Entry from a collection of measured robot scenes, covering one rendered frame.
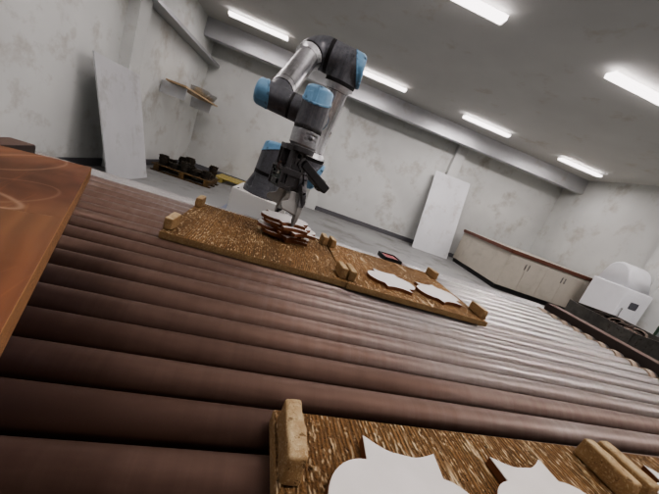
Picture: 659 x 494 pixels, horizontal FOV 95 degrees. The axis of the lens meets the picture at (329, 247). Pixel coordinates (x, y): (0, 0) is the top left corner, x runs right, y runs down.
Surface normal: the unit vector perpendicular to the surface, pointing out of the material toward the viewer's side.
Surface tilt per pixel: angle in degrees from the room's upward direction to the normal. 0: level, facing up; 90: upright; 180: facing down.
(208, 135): 90
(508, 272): 90
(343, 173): 90
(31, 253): 0
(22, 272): 0
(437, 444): 0
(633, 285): 71
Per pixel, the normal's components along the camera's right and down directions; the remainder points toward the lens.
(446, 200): 0.16, 0.03
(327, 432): 0.34, -0.91
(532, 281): 0.07, 0.27
